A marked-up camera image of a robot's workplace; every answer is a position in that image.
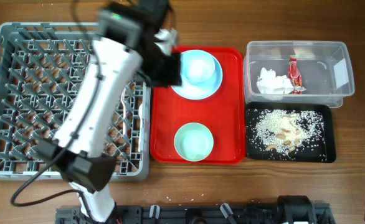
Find light blue plate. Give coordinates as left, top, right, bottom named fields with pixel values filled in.
left=171, top=54, right=223, bottom=100

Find white plastic spoon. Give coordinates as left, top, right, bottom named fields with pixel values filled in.
left=138, top=104, right=144, bottom=127

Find green bowl with food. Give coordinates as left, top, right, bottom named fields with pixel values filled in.
left=174, top=123, right=214, bottom=162

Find white napkin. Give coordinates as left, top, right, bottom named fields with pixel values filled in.
left=257, top=67, right=294, bottom=94

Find red snack wrapper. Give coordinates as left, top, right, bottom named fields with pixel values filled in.
left=288, top=57, right=305, bottom=95

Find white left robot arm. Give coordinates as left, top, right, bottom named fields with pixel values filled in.
left=37, top=1, right=181, bottom=223

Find grey dishwasher rack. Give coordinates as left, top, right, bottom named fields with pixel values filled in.
left=0, top=22, right=151, bottom=181

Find light blue small bowl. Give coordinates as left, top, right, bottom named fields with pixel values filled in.
left=181, top=50, right=216, bottom=85

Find red plastic tray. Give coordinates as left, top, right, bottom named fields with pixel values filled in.
left=149, top=47, right=246, bottom=165

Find spilled rice and food scraps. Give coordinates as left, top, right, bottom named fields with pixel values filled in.
left=246, top=109, right=326, bottom=162

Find clear plastic bin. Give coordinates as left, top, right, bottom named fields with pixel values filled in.
left=244, top=40, right=355, bottom=108

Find black plastic tray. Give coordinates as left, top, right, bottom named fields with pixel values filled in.
left=245, top=102, right=336, bottom=163

